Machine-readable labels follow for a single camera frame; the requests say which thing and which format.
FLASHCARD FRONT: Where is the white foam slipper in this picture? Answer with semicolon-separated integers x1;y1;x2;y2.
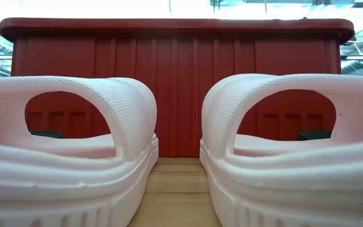
0;75;159;227
199;73;363;227

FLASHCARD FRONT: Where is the red plastic bin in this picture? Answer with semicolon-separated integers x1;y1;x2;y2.
0;17;355;158

